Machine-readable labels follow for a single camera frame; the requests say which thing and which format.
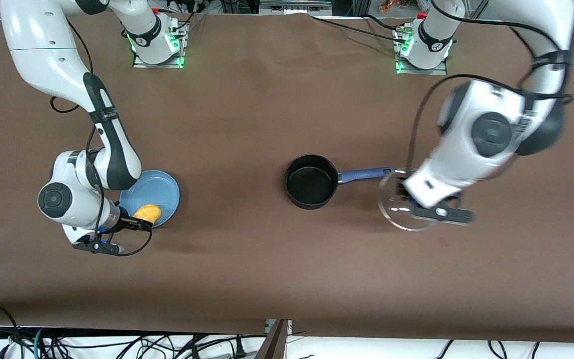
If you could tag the glass lid with blue knob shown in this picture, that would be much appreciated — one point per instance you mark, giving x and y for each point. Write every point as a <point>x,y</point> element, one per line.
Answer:
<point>391,209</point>

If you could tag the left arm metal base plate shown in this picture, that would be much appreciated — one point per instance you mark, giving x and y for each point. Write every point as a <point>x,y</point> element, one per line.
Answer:
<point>404,67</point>

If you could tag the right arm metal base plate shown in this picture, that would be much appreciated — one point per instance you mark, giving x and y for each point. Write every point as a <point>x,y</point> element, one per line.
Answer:
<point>177,52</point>

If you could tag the small orange object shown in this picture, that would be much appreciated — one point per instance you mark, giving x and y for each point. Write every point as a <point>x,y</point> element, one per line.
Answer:
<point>386,6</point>

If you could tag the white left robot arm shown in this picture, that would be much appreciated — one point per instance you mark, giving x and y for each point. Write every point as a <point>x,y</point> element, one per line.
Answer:
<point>491,129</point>

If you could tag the blue round plate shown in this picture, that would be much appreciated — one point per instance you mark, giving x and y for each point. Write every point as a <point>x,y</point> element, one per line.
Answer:
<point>160,192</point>

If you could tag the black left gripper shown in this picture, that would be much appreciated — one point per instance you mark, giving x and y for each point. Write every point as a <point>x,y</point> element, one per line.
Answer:
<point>401,183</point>

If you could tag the aluminium profile bar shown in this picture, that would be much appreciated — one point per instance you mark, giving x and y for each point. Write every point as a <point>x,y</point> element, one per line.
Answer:
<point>274,344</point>

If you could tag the yellow potato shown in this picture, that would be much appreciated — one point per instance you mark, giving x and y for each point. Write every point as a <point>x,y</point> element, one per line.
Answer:
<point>148,212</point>

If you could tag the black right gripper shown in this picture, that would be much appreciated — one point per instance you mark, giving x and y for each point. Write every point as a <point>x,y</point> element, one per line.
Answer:
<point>128,223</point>

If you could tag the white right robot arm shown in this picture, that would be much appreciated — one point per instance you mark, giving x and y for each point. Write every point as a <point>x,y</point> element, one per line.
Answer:
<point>43,50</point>

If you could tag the grey metal device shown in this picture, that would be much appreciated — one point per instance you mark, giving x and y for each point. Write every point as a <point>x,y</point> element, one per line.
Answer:
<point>294,6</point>

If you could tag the brown table cover mat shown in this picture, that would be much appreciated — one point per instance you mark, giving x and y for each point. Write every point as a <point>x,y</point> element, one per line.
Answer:
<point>267,99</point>

